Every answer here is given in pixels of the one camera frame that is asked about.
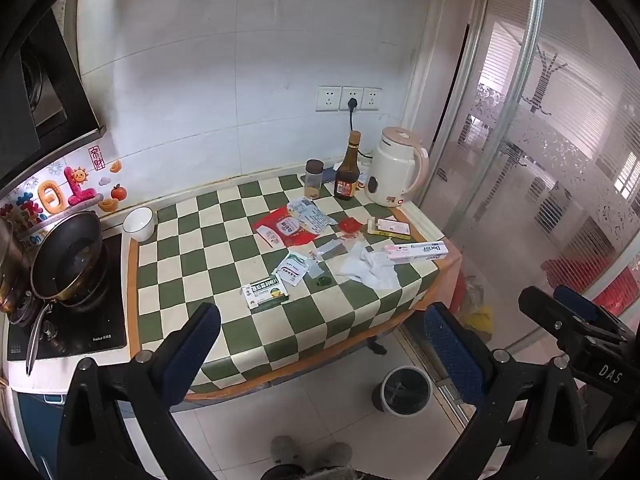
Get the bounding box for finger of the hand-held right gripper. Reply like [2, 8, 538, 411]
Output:
[518, 286, 608, 357]
[554, 285, 636, 335]

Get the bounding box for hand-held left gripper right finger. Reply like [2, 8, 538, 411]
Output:
[424, 301, 601, 480]

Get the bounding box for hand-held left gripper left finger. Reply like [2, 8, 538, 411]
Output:
[57, 301, 222, 480]

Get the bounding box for grey trash bin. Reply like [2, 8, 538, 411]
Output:
[371, 366, 433, 417]

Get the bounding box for yellow plastic bag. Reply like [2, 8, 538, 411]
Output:
[460, 280, 493, 333]

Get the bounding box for pink under cloth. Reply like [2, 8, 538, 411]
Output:
[430, 247, 468, 311]

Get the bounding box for green white medicine box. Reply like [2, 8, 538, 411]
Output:
[241, 277, 290, 311]

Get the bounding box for black glass stove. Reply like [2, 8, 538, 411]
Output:
[7, 232, 128, 361]

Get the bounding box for long pink white box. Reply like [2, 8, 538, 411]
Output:
[384, 240, 449, 262]

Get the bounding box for green white checkered tablecloth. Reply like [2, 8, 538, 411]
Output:
[127, 172, 448, 401]

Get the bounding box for crumpled white tissue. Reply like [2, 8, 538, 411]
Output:
[334, 241, 401, 291]

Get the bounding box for frosted glass sliding door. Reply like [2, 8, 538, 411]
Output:
[415, 0, 640, 361]

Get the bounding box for white green sachet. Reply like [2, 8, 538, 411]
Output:
[276, 251, 309, 287]

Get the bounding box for grey slipper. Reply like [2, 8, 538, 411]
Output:
[270, 436, 308, 466]
[312, 442, 353, 468]

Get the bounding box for white bowl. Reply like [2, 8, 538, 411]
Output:
[122, 206, 156, 242]

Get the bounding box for flat yellow box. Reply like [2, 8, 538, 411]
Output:
[367, 217, 412, 241]

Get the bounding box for red packet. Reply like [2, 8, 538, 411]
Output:
[252, 207, 306, 247]

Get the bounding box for black wok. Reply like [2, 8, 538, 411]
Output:
[26, 210, 108, 376]

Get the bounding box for silver wrapper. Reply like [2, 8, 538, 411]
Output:
[309, 241, 346, 262]

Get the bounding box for blue cabinet front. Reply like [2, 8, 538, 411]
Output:
[12, 390, 66, 466]

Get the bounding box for large white blue packet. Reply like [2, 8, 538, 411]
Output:
[296, 203, 339, 235]

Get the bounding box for white pink electric kettle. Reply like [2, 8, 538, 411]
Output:
[364, 127, 430, 208]

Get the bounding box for brown glass pot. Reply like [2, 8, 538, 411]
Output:
[0, 220, 32, 316]

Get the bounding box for dark sauce bottle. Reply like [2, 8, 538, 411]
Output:
[334, 130, 362, 201]

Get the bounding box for clear spice jar brown lid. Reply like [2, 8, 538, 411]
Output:
[304, 159, 326, 200]

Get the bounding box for black range hood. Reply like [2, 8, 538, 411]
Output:
[0, 0, 106, 186]

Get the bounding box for colourful wall stickers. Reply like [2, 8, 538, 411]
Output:
[0, 145, 128, 226]

